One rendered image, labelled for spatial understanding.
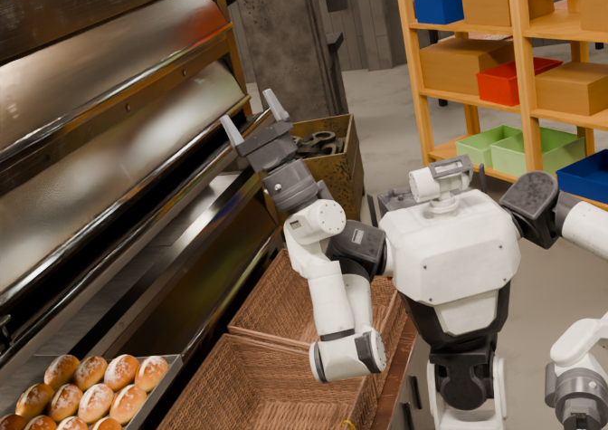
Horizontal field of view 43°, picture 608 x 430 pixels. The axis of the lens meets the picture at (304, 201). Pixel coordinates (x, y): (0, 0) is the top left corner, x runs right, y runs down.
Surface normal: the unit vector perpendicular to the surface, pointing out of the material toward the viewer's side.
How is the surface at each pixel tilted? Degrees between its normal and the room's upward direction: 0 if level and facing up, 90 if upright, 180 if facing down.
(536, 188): 32
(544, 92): 90
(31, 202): 70
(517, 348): 0
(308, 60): 92
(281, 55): 92
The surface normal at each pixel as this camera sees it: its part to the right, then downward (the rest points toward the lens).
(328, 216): 0.56, -0.24
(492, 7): -0.86, 0.34
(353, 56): -0.31, 0.41
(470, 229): -0.03, -0.40
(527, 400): -0.20, -0.91
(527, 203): -0.40, -0.54
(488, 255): 0.16, 0.34
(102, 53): 0.81, -0.37
